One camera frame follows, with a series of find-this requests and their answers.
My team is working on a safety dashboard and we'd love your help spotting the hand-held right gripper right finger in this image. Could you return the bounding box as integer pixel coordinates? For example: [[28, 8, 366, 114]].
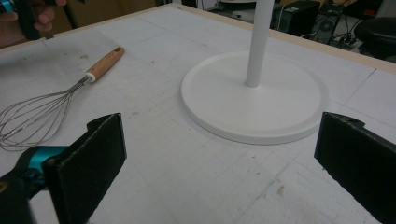
[[313, 111, 396, 224]]

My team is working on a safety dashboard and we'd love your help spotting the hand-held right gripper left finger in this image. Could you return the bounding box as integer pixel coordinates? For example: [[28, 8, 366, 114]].
[[42, 112, 127, 224]]

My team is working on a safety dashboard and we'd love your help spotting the wire whisk with wooden handle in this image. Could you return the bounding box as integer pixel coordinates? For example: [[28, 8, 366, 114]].
[[0, 46, 125, 152]]

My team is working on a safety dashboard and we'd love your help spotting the white utensil stand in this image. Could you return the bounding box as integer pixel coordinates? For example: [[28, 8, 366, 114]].
[[180, 0, 328, 146]]

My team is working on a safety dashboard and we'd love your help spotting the white grid mat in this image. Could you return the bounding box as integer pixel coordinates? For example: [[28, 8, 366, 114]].
[[0, 6, 396, 224]]

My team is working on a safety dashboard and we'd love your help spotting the black round stool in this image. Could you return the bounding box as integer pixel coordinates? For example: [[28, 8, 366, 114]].
[[354, 17, 396, 61]]

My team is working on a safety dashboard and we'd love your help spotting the black computer tower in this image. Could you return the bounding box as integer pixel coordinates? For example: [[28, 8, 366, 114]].
[[311, 3, 344, 45], [270, 0, 321, 36]]

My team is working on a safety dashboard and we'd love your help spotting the floor cable bundle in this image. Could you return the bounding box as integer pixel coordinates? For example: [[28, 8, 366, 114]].
[[331, 18, 363, 49]]

